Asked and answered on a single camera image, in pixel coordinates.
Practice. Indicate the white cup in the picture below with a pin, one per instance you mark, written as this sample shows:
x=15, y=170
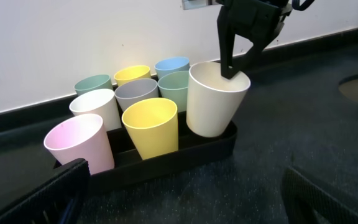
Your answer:
x=96, y=104

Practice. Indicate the pink cup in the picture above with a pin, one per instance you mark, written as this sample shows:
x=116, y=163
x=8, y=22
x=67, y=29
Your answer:
x=79, y=143

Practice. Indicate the yellow cup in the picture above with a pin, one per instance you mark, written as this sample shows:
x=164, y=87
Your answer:
x=132, y=74
x=152, y=127

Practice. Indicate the black tray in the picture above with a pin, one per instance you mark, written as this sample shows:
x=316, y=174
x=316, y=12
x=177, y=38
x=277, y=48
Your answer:
x=166, y=161

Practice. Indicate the grey cup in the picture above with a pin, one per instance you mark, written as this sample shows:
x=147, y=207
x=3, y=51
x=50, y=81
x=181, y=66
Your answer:
x=135, y=91

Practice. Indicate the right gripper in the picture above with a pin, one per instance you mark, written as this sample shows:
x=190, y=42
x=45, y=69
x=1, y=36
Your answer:
x=256, y=18

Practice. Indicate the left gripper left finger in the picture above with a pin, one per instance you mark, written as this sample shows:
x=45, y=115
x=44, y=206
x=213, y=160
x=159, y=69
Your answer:
x=36, y=199

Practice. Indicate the cream cup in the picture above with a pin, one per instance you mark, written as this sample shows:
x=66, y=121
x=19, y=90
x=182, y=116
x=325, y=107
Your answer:
x=211, y=105

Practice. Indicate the green cup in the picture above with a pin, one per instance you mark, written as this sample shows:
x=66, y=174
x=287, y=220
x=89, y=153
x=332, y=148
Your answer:
x=174, y=90
x=93, y=82

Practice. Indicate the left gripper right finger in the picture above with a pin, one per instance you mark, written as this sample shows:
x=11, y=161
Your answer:
x=322, y=202

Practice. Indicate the blue cup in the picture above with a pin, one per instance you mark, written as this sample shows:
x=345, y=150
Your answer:
x=171, y=64

